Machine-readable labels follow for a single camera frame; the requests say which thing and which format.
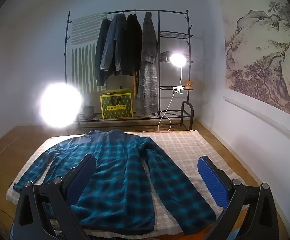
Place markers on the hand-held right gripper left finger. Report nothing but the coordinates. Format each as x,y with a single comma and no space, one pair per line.
81,180

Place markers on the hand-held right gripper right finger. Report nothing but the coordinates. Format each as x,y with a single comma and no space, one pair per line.
212,180

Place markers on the blue plaid fleece jacket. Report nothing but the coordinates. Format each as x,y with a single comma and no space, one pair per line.
120,175

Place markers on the black metal clothes rack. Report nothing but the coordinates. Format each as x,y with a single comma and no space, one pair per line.
158,55

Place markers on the beige checked blanket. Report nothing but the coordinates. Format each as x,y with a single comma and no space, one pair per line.
184,145

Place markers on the dark plant pot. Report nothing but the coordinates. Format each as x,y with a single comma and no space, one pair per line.
88,112

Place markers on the green yellow patterned box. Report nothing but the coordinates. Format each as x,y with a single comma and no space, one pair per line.
117,110

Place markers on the small teddy bear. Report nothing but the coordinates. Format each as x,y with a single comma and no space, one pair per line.
188,85

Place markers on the orange hanging item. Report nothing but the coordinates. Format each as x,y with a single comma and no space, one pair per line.
135,85

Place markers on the grey plaid hanging coat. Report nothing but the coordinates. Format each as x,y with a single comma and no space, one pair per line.
148,80

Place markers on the white clip lamp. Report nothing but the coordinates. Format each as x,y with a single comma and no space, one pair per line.
177,59

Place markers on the dark hanging jacket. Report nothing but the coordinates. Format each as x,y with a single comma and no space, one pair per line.
101,55

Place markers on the dark object on shelf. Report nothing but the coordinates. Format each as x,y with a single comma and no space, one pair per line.
164,56

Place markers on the denim hanging jacket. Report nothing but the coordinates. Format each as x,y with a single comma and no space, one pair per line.
115,42

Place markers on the black hanging jacket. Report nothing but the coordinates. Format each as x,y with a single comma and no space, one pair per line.
132,45

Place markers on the landscape painting wall hanging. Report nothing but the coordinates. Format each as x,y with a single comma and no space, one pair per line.
264,55

